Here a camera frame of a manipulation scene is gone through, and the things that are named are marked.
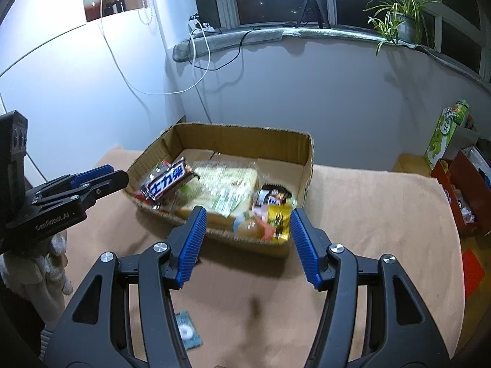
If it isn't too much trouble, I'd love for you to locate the large Snickers bar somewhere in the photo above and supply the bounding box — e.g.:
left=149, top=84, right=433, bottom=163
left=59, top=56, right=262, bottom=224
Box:
left=151, top=157, right=200, bottom=201

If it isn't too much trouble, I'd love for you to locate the teal mint candy packet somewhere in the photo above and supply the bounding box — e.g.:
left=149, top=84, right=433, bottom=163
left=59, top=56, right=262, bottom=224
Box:
left=176, top=311, right=203, bottom=351

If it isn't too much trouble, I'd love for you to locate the green jelly candy packet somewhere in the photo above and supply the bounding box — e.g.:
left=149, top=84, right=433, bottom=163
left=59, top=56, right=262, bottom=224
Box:
left=176, top=182, right=201, bottom=205

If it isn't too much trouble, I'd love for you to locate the bread slice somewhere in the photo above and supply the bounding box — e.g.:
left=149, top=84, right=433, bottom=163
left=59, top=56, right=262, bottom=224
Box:
left=173, top=160, right=260, bottom=231

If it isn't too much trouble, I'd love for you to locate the packaged braised egg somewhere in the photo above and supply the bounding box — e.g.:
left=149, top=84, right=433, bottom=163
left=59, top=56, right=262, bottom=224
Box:
left=233, top=210, right=266, bottom=240

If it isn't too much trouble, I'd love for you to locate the yellow snack packet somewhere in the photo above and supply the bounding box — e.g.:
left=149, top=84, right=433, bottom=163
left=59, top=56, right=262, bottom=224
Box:
left=267, top=204, right=292, bottom=242

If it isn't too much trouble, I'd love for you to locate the small Snickers bar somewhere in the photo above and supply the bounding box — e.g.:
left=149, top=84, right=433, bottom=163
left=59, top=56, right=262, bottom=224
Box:
left=253, top=184, right=293, bottom=208

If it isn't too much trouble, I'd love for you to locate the pink candy packet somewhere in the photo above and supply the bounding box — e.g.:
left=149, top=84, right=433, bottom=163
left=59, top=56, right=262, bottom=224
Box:
left=252, top=205, right=276, bottom=241

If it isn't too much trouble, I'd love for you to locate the left gloved hand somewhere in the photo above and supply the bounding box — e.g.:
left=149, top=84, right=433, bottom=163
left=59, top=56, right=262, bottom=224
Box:
left=1, top=230, right=73, bottom=332

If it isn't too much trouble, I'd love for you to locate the white cabinet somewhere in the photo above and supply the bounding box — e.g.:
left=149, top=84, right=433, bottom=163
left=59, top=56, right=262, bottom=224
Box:
left=1, top=0, right=184, bottom=184

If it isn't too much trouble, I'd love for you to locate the red storage box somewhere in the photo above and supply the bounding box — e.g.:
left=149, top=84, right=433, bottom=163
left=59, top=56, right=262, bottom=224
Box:
left=431, top=151, right=490, bottom=236

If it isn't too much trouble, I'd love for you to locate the open cardboard box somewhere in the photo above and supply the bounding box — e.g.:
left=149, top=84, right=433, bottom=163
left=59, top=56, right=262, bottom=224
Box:
left=123, top=123, right=315, bottom=258

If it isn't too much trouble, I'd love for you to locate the grey windowsill mat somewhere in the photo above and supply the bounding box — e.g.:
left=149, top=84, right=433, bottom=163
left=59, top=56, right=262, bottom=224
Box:
left=172, top=28, right=490, bottom=93

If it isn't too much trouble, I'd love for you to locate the white power strip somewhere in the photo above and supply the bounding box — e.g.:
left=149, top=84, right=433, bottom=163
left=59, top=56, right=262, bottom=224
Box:
left=188, top=17, right=221, bottom=36

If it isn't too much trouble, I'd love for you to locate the green juice carton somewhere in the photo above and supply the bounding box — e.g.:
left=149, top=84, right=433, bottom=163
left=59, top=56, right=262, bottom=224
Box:
left=423, top=100, right=470, bottom=170

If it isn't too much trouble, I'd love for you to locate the potted spider plant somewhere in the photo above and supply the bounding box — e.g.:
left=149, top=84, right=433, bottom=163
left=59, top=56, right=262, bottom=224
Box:
left=365, top=0, right=442, bottom=56

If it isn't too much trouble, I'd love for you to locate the black cable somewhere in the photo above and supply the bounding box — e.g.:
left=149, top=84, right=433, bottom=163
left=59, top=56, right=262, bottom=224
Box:
left=189, top=26, right=266, bottom=72

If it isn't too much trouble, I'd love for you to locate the white cable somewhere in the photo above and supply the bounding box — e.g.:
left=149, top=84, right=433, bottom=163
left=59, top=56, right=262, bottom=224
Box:
left=97, top=0, right=211, bottom=97

